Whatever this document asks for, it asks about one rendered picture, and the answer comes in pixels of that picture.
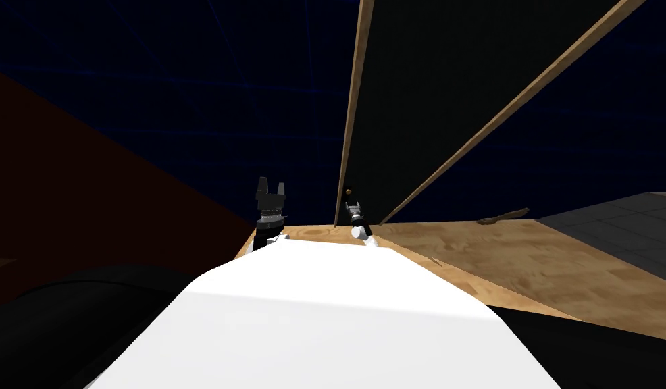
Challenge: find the dark door leaf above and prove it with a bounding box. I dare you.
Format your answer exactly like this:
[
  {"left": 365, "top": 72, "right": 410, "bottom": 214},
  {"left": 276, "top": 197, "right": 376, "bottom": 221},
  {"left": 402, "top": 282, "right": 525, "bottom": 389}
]
[{"left": 337, "top": 0, "right": 621, "bottom": 227}]

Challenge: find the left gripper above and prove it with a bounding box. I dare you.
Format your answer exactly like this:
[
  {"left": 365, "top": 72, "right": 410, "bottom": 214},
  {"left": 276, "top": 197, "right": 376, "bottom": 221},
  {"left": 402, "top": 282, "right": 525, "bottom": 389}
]
[{"left": 256, "top": 176, "right": 287, "bottom": 217}]

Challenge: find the brown elongated thing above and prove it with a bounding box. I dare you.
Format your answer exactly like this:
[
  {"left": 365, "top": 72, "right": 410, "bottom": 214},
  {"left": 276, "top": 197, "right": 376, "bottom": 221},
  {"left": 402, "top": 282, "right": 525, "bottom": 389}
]
[{"left": 476, "top": 207, "right": 531, "bottom": 226}]

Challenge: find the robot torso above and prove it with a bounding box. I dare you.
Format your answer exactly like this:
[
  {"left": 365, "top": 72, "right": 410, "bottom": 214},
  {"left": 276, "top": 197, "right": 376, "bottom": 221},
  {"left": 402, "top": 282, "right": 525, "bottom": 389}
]
[{"left": 84, "top": 236, "right": 562, "bottom": 389}]

